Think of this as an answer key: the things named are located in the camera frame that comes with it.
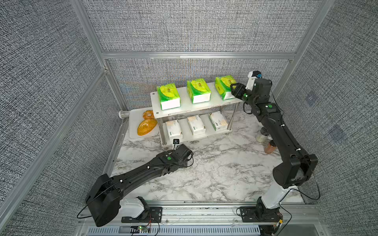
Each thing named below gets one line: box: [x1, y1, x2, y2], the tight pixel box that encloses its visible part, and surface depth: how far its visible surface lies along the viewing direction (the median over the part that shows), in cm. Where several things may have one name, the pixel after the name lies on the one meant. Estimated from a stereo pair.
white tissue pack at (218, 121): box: [208, 111, 229, 132], surface depth 100 cm
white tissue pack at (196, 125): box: [187, 115, 206, 136], surface depth 99 cm
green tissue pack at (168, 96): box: [157, 83, 182, 111], surface depth 73 cm
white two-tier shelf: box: [150, 83, 244, 148], surface depth 79 cm
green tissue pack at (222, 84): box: [214, 75, 237, 101], surface depth 79 cm
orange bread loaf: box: [137, 118, 158, 136], surface depth 107 cm
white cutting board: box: [128, 109, 159, 139], surface depth 111 cm
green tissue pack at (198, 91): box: [186, 78, 212, 105], surface depth 76 cm
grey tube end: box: [118, 110, 130, 120], surface depth 119 cm
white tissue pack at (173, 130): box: [165, 119, 184, 140], surface depth 97 cm
